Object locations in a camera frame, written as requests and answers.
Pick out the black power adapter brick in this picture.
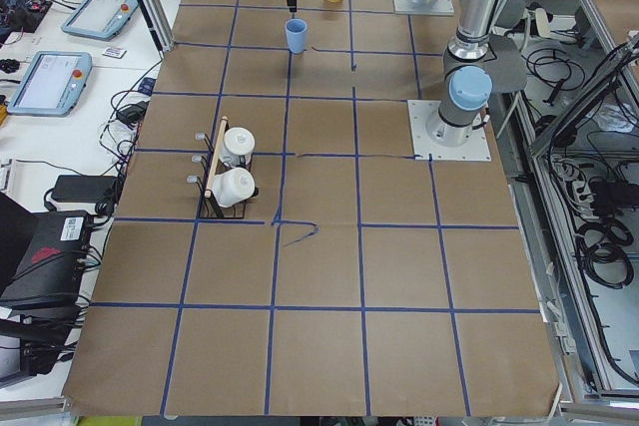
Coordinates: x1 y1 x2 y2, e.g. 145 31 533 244
51 175 116 203

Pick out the lower teach pendant tablet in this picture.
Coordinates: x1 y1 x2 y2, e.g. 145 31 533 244
7 51 93 117

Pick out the white mug far rack end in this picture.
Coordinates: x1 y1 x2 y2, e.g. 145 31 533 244
220 127 256 168

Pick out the teach pendant tablet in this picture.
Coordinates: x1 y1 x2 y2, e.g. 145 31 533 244
7 51 93 117
61 0 138 41

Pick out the light blue plastic cup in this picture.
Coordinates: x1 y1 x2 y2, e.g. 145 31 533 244
285 18 308 54

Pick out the upper teach pendant tablet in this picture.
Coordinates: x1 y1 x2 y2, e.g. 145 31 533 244
61 0 138 41

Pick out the white mug rack end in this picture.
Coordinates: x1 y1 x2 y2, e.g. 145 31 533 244
220 127 256 168
212 167 259 208

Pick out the white mug near rack end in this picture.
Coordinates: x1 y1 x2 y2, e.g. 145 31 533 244
212 167 259 208

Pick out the black computer box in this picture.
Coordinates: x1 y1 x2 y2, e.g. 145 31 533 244
1 195 92 310

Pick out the black wire mug rack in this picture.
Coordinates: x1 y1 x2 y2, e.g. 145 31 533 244
187 116 259 219

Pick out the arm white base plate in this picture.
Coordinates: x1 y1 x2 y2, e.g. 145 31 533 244
393 0 454 17
407 100 491 162

